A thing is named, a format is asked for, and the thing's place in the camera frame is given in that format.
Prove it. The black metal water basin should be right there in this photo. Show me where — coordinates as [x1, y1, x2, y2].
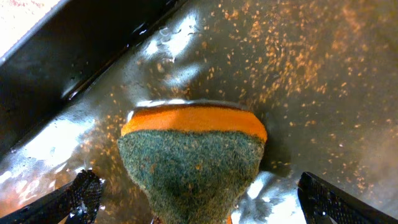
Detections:
[1, 1, 397, 223]

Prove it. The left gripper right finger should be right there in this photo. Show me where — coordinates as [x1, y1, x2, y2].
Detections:
[297, 172, 397, 224]

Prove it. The green orange sponge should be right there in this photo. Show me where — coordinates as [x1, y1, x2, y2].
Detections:
[118, 106, 267, 223]

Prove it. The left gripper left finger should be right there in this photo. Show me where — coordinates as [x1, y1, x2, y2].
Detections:
[1, 170, 103, 224]

